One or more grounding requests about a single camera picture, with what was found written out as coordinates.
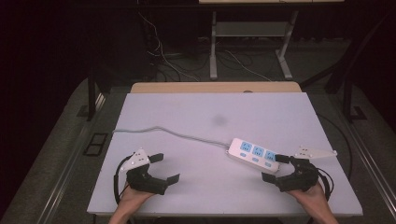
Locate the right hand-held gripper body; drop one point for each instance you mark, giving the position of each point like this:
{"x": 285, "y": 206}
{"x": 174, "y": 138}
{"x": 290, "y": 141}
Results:
{"x": 300, "y": 180}

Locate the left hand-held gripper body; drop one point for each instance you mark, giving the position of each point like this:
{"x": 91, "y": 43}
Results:
{"x": 143, "y": 182}

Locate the white power strip blue sockets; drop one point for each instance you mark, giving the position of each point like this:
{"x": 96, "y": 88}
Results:
{"x": 253, "y": 154}

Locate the person's left hand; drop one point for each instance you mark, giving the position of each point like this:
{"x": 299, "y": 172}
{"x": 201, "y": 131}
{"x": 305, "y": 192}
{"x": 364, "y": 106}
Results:
{"x": 132, "y": 199}

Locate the person's right hand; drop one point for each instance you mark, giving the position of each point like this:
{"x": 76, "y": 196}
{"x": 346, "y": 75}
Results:
{"x": 314, "y": 199}

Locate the black metal stand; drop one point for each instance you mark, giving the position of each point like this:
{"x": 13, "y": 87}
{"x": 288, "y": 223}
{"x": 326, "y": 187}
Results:
{"x": 348, "y": 99}
{"x": 91, "y": 99}

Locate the wooden board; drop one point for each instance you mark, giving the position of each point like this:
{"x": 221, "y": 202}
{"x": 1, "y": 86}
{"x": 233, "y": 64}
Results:
{"x": 214, "y": 87}

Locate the black floor frame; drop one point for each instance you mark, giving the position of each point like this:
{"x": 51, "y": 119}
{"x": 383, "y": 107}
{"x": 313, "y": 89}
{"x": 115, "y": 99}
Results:
{"x": 96, "y": 143}

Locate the metal floor rail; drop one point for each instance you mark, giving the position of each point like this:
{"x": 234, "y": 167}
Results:
{"x": 370, "y": 161}
{"x": 67, "y": 161}

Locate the grey metal table frame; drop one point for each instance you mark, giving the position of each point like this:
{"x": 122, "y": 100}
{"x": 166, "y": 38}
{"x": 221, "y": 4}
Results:
{"x": 249, "y": 28}

